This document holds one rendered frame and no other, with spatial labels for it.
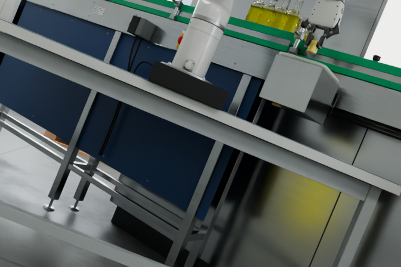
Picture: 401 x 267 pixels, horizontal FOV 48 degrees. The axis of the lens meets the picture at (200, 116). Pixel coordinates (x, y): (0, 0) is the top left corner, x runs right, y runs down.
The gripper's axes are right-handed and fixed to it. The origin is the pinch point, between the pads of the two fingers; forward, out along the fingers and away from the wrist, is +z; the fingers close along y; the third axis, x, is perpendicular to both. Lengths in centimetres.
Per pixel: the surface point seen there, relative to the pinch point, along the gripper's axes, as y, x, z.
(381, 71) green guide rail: -20.5, -18.1, 0.2
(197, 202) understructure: 23, -7, 72
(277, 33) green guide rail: 19.2, -8.8, -1.4
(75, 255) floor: 56, 10, 110
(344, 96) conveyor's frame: -12.0, -16.0, 13.0
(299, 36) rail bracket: 8.8, -6.0, -1.9
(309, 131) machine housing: 1.6, -37.1, 28.4
